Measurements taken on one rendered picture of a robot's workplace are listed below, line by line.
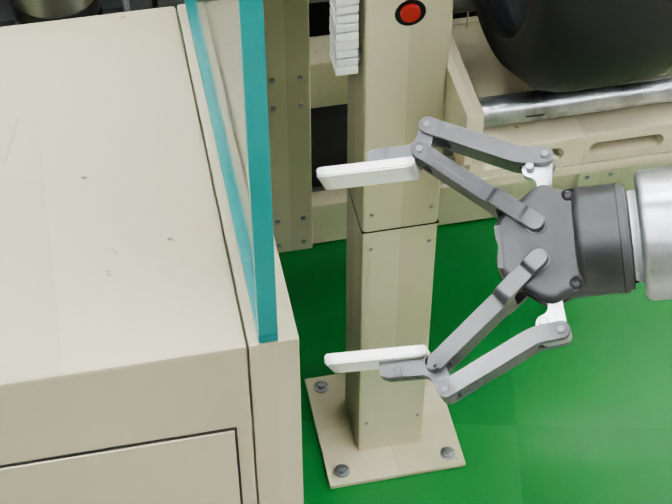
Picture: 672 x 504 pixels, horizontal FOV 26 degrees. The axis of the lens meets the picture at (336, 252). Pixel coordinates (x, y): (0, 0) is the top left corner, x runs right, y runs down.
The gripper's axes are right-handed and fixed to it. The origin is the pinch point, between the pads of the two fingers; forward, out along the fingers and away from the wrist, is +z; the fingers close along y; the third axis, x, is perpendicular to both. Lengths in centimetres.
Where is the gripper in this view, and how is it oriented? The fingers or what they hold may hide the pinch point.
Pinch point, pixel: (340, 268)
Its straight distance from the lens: 102.4
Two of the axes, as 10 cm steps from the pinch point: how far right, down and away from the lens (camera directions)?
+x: -2.1, -2.9, -9.3
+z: -9.8, 1.1, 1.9
